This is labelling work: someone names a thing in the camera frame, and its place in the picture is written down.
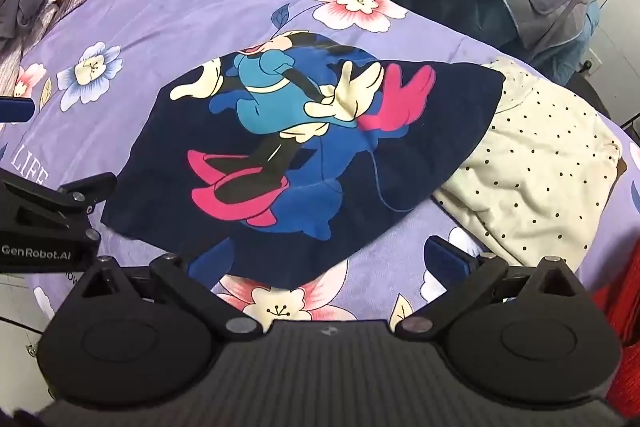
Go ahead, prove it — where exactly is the red cloth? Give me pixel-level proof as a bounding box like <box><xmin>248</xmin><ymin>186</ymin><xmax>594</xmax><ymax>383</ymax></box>
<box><xmin>582</xmin><ymin>227</ymin><xmax>640</xmax><ymax>350</ymax></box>

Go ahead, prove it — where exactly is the navy cartoon print garment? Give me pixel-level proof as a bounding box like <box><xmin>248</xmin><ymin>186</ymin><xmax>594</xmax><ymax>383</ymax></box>
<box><xmin>100</xmin><ymin>29</ymin><xmax>506</xmax><ymax>294</ymax></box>

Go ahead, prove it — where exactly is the black cable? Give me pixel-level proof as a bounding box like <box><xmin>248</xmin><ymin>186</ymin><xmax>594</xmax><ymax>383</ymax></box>
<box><xmin>0</xmin><ymin>314</ymin><xmax>51</xmax><ymax>385</ymax></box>

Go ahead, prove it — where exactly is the cream polka dot garment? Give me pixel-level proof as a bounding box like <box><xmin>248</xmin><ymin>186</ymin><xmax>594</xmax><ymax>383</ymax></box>
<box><xmin>432</xmin><ymin>57</ymin><xmax>623</xmax><ymax>269</ymax></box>

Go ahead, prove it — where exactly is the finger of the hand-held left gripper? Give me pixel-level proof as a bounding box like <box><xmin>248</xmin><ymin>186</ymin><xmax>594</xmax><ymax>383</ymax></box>
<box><xmin>0</xmin><ymin>96</ymin><xmax>37</xmax><ymax>124</ymax></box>
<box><xmin>0</xmin><ymin>171</ymin><xmax>119</xmax><ymax>242</ymax></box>

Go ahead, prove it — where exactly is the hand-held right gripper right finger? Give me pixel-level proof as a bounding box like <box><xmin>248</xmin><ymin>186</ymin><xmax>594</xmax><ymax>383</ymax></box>
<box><xmin>394</xmin><ymin>236</ymin><xmax>584</xmax><ymax>341</ymax></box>

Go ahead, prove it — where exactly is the purple floral bed sheet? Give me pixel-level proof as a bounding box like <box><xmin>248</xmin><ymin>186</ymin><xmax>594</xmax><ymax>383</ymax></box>
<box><xmin>0</xmin><ymin>0</ymin><xmax>640</xmax><ymax>329</ymax></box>

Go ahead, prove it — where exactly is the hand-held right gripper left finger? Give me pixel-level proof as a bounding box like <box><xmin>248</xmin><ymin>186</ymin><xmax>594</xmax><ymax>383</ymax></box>
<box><xmin>75</xmin><ymin>253</ymin><xmax>263</xmax><ymax>342</ymax></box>

